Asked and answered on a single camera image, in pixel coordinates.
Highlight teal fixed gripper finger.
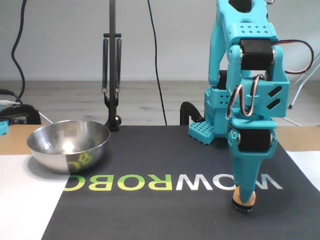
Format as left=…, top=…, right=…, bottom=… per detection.
left=231, top=154, right=266, bottom=206

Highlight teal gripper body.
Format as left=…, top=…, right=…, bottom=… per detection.
left=225, top=116, right=279, bottom=160

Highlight orange ball with black base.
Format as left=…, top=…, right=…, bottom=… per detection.
left=231, top=186, right=257, bottom=214

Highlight metal bowl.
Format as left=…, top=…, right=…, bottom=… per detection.
left=26, top=119, right=111, bottom=175

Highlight white paper sheet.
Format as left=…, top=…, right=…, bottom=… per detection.
left=284, top=149, right=320, bottom=193
left=0, top=153, right=70, bottom=240

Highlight white folding stand legs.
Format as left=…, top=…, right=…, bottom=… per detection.
left=288, top=51, right=320, bottom=110

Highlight black mat with WOWROBO print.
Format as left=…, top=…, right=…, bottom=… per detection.
left=41, top=124, right=320, bottom=240

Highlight black coil spring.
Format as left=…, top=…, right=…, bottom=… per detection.
left=101, top=36, right=109, bottom=94
left=115, top=36, right=123, bottom=94

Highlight black stand pole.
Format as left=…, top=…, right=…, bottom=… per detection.
left=101, top=0, right=123, bottom=132

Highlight large black table clamp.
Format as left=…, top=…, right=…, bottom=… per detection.
left=0, top=103, right=42, bottom=125

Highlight teal printed robot part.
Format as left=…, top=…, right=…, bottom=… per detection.
left=0, top=119, right=10, bottom=137

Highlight white red gripper wire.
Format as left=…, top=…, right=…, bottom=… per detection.
left=227, top=74, right=264, bottom=118

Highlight white floor cable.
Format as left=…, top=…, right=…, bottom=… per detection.
left=282, top=116, right=303, bottom=127

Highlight red black servo wire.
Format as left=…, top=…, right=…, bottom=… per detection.
left=276, top=38, right=315, bottom=75

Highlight thin black hanging cable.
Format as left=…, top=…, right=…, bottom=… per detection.
left=147, top=0, right=168, bottom=126

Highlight thick black hanging cable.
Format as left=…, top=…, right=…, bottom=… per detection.
left=11, top=0, right=27, bottom=104

